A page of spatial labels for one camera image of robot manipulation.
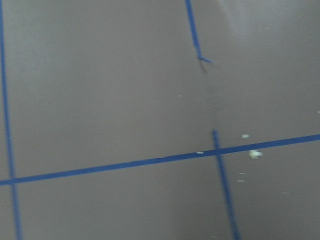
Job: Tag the foam crumb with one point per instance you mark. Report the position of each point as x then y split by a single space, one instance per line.
254 154

